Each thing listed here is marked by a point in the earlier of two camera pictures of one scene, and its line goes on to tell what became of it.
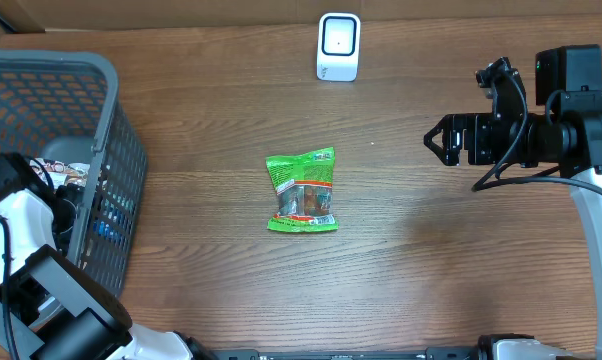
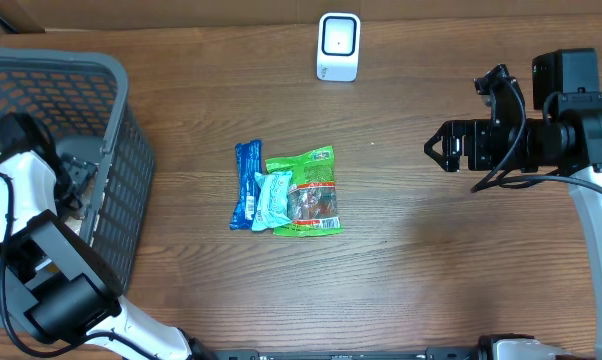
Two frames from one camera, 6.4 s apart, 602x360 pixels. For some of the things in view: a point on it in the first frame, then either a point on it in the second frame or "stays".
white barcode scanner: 338,46 stays
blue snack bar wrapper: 105,231 -> 249,162
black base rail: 428,354 stays
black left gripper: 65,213 -> 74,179
